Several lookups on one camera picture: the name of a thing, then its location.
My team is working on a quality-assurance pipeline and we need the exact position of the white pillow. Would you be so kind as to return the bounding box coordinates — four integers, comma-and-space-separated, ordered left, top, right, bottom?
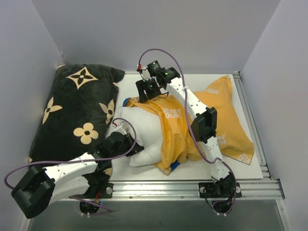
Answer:
119, 107, 163, 167

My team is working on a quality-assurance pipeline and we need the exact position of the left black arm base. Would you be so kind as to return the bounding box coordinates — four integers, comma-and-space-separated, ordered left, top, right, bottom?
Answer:
77, 183, 113, 217

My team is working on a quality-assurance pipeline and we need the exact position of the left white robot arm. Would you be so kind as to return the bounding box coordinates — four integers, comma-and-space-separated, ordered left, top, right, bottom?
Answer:
11, 132, 144, 218

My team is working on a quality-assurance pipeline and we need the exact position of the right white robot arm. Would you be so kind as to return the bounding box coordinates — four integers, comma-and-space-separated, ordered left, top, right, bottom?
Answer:
136, 61, 231, 197

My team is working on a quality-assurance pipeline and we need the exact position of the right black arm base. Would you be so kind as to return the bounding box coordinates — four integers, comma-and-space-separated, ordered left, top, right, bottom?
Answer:
198, 174, 242, 216

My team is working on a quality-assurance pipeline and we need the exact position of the black floral pattern pillow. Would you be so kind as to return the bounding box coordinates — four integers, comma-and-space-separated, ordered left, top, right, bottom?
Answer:
28, 63, 126, 193

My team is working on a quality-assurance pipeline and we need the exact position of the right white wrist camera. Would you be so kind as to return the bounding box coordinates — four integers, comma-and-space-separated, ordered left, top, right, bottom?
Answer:
136, 64, 152, 81

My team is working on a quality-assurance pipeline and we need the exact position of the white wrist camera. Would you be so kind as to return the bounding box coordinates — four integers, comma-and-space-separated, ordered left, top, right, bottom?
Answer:
136, 64, 152, 81
111, 120, 130, 135

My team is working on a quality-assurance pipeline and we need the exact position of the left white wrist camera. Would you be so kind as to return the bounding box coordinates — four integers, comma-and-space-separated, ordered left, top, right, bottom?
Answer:
111, 120, 130, 135

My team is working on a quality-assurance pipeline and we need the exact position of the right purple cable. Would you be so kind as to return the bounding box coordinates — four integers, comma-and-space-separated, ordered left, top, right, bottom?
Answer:
137, 48, 238, 215

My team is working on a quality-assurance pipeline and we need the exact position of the aluminium right side rail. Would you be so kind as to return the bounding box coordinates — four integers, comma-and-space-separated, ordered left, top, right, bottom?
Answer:
232, 72, 273, 180

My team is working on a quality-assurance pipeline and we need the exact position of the aluminium rail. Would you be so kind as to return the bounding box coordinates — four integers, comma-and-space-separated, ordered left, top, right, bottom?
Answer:
64, 179, 286, 202
232, 72, 273, 180

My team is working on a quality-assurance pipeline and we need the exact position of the aluminium front rail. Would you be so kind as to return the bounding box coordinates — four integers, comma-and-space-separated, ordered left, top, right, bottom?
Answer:
64, 179, 286, 202

